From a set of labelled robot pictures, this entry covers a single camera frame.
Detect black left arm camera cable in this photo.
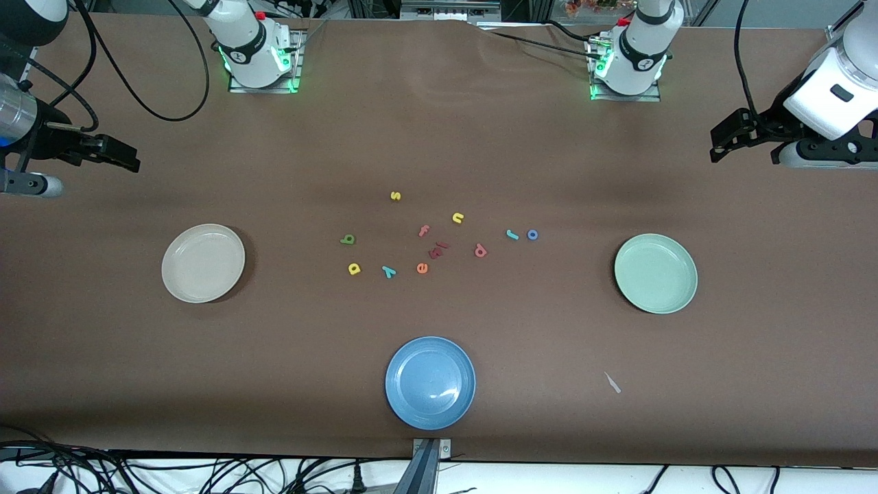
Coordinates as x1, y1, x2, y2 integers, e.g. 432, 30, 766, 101
734, 0, 763, 117

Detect thin black power cable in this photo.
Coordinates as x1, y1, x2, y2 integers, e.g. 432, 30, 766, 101
473, 19, 604, 61

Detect orange artificial flowers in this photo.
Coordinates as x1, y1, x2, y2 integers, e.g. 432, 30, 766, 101
565, 0, 636, 19

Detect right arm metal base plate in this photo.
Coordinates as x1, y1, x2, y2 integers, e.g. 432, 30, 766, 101
228, 29, 303, 95

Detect light green round plate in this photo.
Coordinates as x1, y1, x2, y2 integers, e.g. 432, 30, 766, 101
614, 233, 699, 315

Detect blue round plate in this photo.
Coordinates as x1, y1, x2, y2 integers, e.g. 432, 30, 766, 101
385, 336, 477, 432

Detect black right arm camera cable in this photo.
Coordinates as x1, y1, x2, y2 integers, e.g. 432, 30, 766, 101
21, 0, 210, 132

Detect silver aluminium frame bracket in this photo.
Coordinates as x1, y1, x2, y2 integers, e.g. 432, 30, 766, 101
401, 0, 502, 22

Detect beige brown round plate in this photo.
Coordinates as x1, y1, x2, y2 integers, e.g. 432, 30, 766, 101
161, 224, 246, 304

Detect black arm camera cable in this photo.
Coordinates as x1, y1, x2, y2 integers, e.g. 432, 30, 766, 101
21, 0, 210, 132
734, 0, 763, 117

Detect grey metal camera mount bracket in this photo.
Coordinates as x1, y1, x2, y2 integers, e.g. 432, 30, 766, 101
394, 438, 453, 494

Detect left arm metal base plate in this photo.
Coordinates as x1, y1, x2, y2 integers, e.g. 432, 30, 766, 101
588, 36, 663, 103

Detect tangled black floor cables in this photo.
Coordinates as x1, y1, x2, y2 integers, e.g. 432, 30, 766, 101
0, 425, 412, 494

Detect brown table cover sheet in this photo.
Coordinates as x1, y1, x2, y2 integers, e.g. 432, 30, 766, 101
0, 12, 878, 469

